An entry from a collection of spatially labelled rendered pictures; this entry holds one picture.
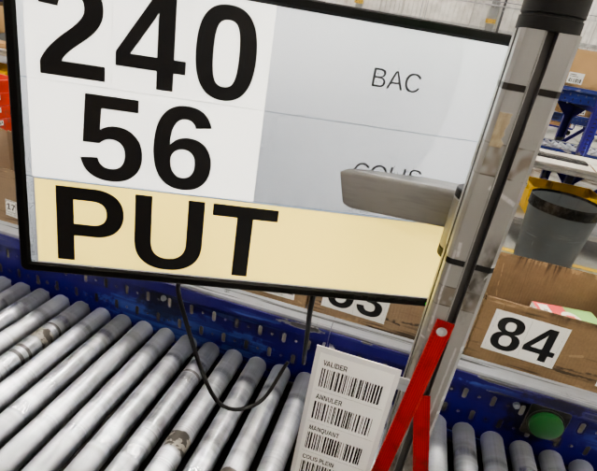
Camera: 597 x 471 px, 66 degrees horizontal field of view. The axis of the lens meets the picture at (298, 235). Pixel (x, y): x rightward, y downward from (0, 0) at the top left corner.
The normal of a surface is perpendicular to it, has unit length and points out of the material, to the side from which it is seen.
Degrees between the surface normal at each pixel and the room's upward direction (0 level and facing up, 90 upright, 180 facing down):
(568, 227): 95
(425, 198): 90
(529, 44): 90
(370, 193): 90
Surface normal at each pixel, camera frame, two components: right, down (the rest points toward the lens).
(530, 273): -0.26, 0.37
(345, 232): 0.08, 0.36
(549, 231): -0.64, 0.30
